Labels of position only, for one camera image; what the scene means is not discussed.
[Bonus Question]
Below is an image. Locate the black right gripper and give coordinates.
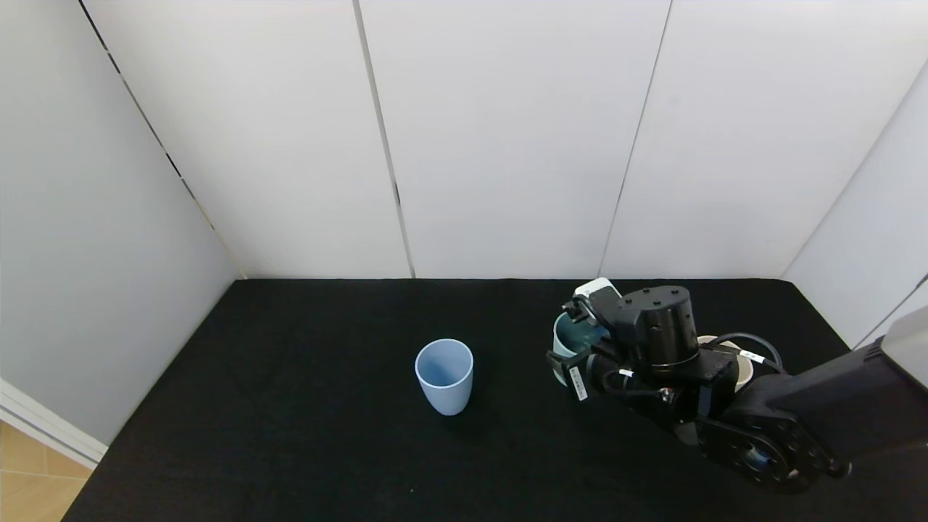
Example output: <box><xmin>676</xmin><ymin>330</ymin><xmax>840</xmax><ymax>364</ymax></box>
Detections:
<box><xmin>545</xmin><ymin>342</ymin><xmax>618</xmax><ymax>404</ymax></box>

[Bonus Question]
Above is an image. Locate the teal plastic cup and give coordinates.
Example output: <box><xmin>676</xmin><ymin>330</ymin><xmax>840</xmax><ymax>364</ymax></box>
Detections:
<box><xmin>552</xmin><ymin>310</ymin><xmax>611</xmax><ymax>389</ymax></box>

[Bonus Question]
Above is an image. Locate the light blue plastic cup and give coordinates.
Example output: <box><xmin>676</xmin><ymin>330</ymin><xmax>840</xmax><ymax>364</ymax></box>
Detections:
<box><xmin>415</xmin><ymin>339</ymin><xmax>474</xmax><ymax>416</ymax></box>

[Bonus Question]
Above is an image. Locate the beige plastic cup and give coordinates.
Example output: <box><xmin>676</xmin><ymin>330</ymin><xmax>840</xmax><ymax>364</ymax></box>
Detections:
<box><xmin>696</xmin><ymin>334</ymin><xmax>755</xmax><ymax>394</ymax></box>

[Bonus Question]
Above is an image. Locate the white baseboard trim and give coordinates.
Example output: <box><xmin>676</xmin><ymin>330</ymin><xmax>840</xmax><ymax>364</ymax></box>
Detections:
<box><xmin>0</xmin><ymin>376</ymin><xmax>109</xmax><ymax>470</ymax></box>

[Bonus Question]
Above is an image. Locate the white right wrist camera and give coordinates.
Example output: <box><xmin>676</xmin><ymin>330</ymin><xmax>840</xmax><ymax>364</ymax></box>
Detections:
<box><xmin>574</xmin><ymin>278</ymin><xmax>626</xmax><ymax>323</ymax></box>

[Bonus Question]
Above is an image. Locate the black camera cable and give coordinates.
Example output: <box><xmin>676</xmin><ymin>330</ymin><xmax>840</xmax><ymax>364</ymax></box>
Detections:
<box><xmin>562</xmin><ymin>296</ymin><xmax>785</xmax><ymax>374</ymax></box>

